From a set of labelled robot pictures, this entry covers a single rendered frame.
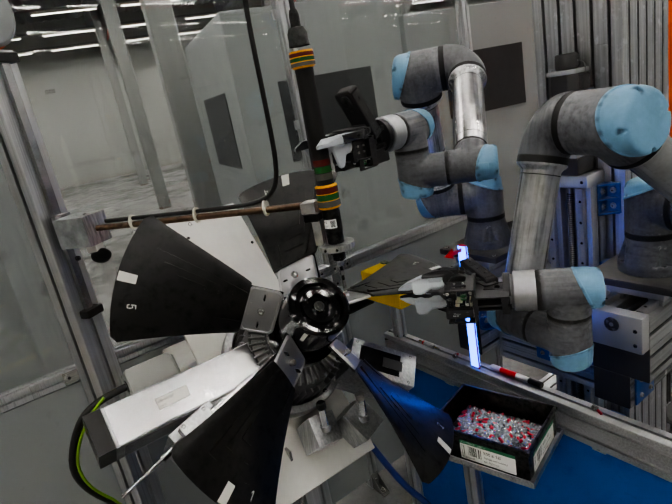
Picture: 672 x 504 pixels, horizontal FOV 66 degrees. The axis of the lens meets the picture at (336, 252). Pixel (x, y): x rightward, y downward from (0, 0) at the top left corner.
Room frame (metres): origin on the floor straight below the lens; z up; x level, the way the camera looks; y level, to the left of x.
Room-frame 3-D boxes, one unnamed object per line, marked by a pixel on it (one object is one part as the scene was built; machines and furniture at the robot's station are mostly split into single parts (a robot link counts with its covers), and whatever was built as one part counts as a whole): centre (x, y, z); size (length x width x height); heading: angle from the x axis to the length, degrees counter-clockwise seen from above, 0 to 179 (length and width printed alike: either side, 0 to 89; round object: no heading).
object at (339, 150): (0.97, -0.04, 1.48); 0.09 x 0.03 x 0.06; 146
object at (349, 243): (0.98, 0.00, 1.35); 0.09 x 0.07 x 0.10; 68
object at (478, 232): (1.59, -0.49, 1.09); 0.15 x 0.15 x 0.10
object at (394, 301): (1.42, -0.15, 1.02); 0.16 x 0.10 x 0.11; 33
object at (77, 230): (1.21, 0.58, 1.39); 0.10 x 0.07 x 0.09; 68
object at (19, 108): (1.23, 0.62, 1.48); 0.05 x 0.03 x 0.62; 158
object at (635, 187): (1.17, -0.76, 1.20); 0.13 x 0.12 x 0.14; 26
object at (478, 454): (0.94, -0.26, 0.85); 0.22 x 0.17 x 0.07; 48
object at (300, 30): (0.97, 0.00, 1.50); 0.04 x 0.04 x 0.46
